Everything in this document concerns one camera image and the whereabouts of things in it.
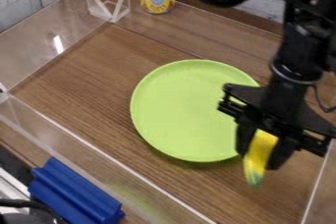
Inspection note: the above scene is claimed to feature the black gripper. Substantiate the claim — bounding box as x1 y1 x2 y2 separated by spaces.
218 84 336 170

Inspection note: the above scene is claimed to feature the yellow banana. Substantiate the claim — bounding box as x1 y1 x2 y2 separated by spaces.
243 130 279 188

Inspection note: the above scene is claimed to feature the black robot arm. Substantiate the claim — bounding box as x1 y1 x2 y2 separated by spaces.
201 0 336 170

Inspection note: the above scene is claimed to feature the green plate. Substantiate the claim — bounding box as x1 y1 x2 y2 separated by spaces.
130 59 258 162

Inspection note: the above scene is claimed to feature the blue plastic clamp block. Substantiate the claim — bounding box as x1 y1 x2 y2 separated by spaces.
30 157 126 224

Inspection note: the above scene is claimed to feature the clear acrylic enclosure wall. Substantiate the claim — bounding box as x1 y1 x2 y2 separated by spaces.
0 0 336 224

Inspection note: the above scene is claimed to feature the black cable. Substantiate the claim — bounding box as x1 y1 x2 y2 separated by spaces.
0 197 63 224

